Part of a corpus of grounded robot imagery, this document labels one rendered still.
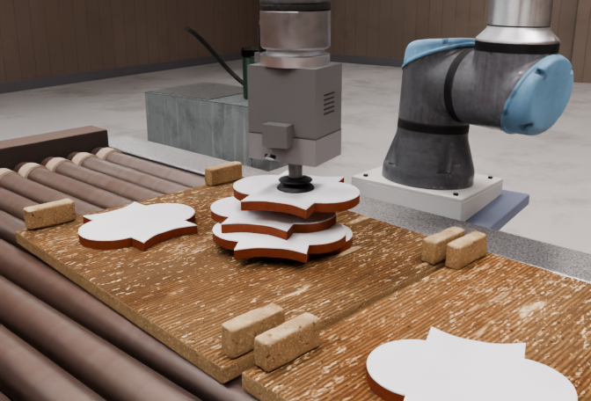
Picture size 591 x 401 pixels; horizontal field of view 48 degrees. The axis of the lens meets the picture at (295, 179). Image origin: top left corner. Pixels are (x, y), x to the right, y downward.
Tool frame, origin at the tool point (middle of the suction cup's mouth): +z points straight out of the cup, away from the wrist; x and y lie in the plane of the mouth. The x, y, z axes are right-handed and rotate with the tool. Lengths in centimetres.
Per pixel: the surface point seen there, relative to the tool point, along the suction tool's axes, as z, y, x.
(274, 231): 2.3, 0.7, -5.8
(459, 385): 4.0, 25.5, -21.7
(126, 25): 33, -612, 628
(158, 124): 75, -280, 298
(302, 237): 2.9, 3.5, -4.6
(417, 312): 5.2, 18.5, -10.5
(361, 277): 5.2, 11.1, -6.1
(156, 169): 7.2, -38.9, 20.9
